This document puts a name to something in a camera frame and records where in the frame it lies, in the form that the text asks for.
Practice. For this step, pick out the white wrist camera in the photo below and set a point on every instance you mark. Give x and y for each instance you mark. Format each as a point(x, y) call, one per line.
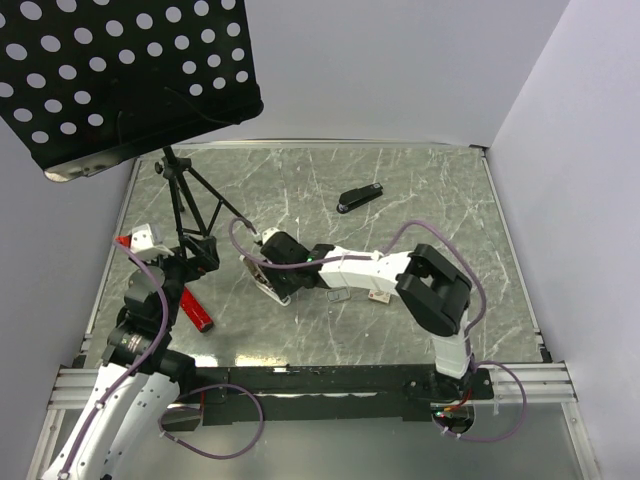
point(261, 237)
point(146, 242)

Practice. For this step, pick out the red cylindrical object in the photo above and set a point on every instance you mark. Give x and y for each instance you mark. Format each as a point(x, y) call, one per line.
point(195, 312)

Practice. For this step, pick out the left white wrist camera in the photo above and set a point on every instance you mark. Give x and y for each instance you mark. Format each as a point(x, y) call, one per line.
point(146, 242)

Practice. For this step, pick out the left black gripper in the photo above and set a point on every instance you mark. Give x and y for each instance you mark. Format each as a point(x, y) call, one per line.
point(204, 259)

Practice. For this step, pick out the black tripod stand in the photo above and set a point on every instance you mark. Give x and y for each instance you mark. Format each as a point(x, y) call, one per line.
point(173, 169)

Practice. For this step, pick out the black perforated music stand desk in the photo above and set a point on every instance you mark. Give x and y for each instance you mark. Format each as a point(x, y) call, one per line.
point(87, 85)

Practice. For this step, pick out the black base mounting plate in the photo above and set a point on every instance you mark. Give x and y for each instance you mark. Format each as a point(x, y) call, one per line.
point(298, 393)

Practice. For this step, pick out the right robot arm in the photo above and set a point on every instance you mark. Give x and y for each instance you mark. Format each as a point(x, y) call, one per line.
point(433, 290)

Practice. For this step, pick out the staple tray with staples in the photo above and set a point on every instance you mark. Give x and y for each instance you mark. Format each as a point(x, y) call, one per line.
point(338, 295)

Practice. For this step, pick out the aluminium extrusion rail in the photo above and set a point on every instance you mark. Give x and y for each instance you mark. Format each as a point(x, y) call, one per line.
point(542, 382)

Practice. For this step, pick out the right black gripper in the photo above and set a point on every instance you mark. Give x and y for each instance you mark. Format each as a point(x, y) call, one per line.
point(272, 274)

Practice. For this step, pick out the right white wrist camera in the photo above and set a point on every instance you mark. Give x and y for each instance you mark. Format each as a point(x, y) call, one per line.
point(261, 237)

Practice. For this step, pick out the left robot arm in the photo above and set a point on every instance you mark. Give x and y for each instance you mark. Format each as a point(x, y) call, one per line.
point(139, 375)

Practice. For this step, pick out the black stapler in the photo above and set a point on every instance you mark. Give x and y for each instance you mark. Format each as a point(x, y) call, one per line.
point(355, 198)

